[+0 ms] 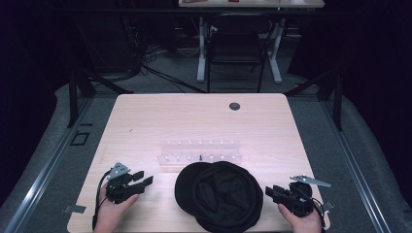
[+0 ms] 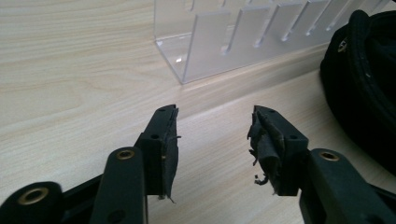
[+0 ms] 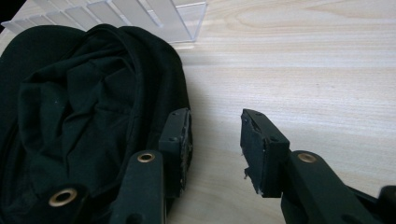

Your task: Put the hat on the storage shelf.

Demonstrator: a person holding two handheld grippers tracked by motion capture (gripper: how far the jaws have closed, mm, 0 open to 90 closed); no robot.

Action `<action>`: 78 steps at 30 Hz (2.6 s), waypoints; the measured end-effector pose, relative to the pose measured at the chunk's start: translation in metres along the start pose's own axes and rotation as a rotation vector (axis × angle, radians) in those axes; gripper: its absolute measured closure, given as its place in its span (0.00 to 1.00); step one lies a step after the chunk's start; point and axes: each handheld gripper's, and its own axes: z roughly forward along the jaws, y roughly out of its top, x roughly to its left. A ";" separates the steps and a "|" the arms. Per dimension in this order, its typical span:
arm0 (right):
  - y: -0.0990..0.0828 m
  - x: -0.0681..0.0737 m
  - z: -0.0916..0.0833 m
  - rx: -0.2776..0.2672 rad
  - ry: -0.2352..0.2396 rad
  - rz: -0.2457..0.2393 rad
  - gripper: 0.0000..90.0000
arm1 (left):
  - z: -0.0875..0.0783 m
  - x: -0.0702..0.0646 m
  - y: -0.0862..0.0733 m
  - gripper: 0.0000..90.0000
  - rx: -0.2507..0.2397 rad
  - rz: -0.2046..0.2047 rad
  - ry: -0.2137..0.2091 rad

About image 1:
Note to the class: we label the metal floor rail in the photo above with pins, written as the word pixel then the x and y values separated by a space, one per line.
pixel 42 174
pixel 356 168

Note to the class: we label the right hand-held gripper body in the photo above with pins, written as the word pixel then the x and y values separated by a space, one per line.
pixel 299 197

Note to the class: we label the white-legged desk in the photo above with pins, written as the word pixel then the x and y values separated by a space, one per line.
pixel 259 4

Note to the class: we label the black chair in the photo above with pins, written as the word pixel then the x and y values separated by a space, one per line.
pixel 234 45

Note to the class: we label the clear acrylic peg rack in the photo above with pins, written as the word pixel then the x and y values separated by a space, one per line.
pixel 199 152

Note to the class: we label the person's left hand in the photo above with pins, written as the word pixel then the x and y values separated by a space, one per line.
pixel 111 213

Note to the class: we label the black metal frame stand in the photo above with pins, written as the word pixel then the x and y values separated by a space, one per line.
pixel 333 93
pixel 77 87

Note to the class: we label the person's right hand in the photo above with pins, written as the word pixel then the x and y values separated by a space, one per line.
pixel 301 223

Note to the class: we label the grey tape strip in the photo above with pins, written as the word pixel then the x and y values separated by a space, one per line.
pixel 328 205
pixel 74 209

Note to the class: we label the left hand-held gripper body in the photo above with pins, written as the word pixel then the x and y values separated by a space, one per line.
pixel 120 189

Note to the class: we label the grey table grommet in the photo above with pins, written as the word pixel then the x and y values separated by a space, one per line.
pixel 234 106

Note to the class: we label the black cloth hat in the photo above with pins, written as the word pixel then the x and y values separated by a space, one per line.
pixel 223 197

